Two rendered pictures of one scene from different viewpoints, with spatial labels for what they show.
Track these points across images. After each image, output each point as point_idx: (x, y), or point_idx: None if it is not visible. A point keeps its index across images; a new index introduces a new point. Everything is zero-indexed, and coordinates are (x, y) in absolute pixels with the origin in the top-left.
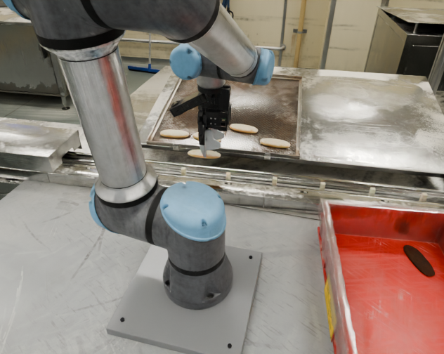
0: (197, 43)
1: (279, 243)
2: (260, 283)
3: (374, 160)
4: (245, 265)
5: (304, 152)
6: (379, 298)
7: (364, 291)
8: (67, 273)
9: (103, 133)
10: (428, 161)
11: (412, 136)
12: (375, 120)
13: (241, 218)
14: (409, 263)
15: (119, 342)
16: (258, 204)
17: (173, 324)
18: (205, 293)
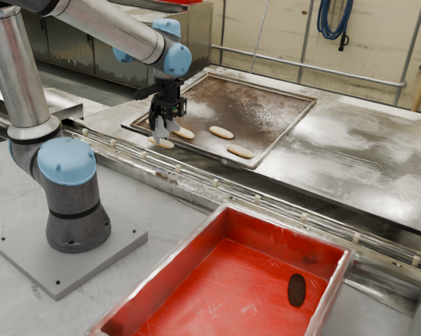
0: (62, 19)
1: (177, 233)
2: (130, 255)
3: (328, 190)
4: (124, 235)
5: (262, 166)
6: (222, 303)
7: (213, 293)
8: None
9: (1, 77)
10: (390, 206)
11: (392, 179)
12: (364, 155)
13: (163, 205)
14: (284, 288)
15: None
16: (186, 198)
17: (32, 254)
18: (66, 239)
